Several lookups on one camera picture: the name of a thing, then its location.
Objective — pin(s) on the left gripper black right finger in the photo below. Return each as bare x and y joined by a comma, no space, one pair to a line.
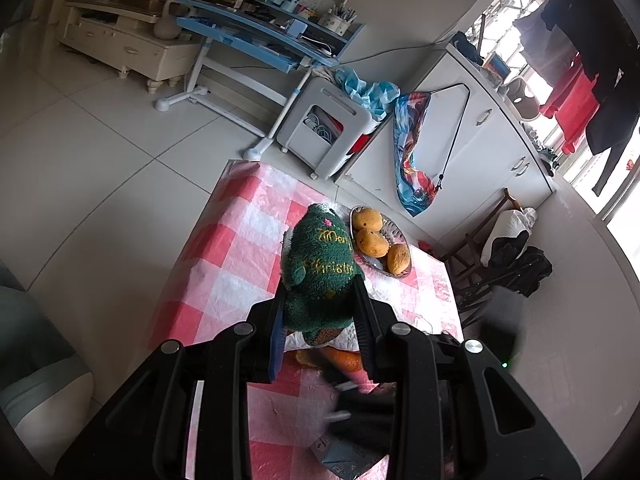
367,327

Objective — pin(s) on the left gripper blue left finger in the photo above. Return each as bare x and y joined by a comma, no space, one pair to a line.
277,339

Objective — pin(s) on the green Christmas plush toy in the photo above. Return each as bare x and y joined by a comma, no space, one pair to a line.
317,269

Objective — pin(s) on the light blue drink carton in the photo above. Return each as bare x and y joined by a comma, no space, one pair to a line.
344,459

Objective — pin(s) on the yellow mango right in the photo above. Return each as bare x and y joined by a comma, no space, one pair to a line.
398,259

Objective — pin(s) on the yellow mango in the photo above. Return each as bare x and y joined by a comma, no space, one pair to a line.
367,218
398,259
372,244

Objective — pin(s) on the pink checkered tablecloth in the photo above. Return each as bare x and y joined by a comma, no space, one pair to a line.
229,272

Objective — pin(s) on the yellow mango middle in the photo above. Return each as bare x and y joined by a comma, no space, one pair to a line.
372,244

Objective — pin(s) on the yellow mango left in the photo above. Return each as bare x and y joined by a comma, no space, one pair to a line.
367,218

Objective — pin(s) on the dark folding chair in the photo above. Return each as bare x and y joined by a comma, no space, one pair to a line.
473,284

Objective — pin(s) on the colourful hanging bag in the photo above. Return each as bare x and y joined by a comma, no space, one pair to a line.
416,191

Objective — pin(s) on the white bag on chair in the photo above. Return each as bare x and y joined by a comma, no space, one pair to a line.
508,238

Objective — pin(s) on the white sideboard cabinet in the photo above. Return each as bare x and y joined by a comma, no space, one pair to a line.
470,141

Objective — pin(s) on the teal sofa seat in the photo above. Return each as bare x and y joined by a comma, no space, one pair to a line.
46,388

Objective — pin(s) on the light blue crumpled cloth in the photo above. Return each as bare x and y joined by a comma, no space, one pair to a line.
375,97

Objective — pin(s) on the blue children's study desk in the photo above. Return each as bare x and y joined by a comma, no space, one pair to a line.
285,43

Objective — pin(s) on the red hanging garment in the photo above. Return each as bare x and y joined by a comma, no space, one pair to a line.
572,104

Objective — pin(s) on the pen holder cup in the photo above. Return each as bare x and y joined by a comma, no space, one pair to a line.
338,18

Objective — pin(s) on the pink kettlebell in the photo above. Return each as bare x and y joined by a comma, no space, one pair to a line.
167,28

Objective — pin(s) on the cream TV cabinet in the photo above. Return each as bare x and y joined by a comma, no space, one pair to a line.
124,40

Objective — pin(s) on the black hanging garment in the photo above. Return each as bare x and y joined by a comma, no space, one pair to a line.
610,56

